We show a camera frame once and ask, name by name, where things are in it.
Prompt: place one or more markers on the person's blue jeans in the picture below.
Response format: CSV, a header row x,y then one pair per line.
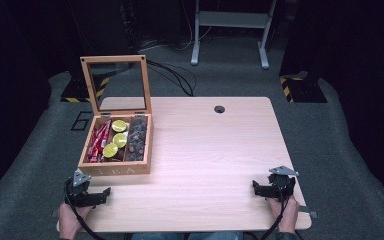
x,y
186,236

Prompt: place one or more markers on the person's right hand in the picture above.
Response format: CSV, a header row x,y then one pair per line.
x,y
287,215

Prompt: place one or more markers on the white metal desk frame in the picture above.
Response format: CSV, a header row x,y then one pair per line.
x,y
233,20

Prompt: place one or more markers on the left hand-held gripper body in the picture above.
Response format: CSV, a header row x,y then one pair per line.
x,y
80,191

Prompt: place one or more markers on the yellow-green round capsule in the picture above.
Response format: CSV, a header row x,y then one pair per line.
x,y
120,140
119,125

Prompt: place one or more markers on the bundle of red sachets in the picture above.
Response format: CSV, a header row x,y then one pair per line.
x,y
99,141

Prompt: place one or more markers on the pile of dark brown capsules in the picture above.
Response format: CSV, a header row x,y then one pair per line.
x,y
136,140

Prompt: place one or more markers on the yellow lemon slices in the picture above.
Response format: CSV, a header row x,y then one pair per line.
x,y
110,150

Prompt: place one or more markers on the wooden box with glass lid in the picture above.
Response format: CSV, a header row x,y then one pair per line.
x,y
113,168

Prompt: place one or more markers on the grey table bracket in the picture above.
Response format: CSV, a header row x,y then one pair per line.
x,y
308,212

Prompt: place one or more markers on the person's left hand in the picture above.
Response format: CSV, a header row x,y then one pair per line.
x,y
70,220

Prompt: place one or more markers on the black yellow striped stand base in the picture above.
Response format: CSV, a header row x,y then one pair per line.
x,y
80,93
301,91

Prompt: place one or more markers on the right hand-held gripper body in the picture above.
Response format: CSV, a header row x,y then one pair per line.
x,y
283,185

